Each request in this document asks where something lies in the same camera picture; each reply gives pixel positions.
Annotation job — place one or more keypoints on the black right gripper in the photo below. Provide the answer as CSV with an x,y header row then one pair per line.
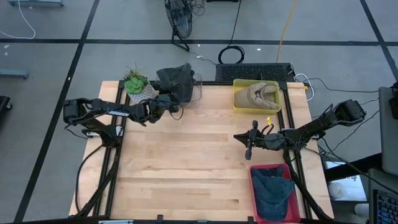
x,y
259,141

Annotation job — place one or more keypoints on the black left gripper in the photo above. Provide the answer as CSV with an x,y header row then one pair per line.
x,y
163,107

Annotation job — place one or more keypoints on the beige baseball cap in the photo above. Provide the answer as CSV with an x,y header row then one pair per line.
x,y
245,98
272,96

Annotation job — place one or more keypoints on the blue denim baseball cap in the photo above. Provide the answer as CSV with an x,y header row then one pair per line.
x,y
272,193

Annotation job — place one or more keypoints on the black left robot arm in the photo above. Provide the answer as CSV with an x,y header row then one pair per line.
x,y
102,109

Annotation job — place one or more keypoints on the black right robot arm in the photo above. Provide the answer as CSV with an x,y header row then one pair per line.
x,y
311,129

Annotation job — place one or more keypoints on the yellow plastic bin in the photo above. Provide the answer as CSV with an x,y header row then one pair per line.
x,y
237,111

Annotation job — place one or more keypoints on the succulent in triangle-patterned pot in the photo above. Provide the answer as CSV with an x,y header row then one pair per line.
x,y
136,85

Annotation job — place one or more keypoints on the clear plastic bin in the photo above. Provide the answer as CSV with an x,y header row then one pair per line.
x,y
199,93

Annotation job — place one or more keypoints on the black perforated computer case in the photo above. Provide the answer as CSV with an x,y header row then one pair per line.
x,y
248,73

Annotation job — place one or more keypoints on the black table clamp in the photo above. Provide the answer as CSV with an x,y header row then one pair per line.
x,y
160,218
250,219

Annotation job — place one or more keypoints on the red plastic bin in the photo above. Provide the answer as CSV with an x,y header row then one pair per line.
x,y
295,211

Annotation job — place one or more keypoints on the black floor fan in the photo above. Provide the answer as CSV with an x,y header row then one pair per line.
x,y
180,15

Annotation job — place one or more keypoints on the white paper sheet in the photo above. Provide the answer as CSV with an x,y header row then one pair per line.
x,y
348,189

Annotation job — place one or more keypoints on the grey side desk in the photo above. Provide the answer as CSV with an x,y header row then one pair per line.
x,y
390,140

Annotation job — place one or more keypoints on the grey metal cart base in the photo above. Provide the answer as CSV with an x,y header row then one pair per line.
x,y
14,74
34,3

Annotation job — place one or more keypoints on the black aluminium rig frame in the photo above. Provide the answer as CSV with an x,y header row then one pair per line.
x,y
208,83

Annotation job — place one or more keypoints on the silver metal bracket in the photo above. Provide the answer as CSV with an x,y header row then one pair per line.
x,y
115,222
90,134

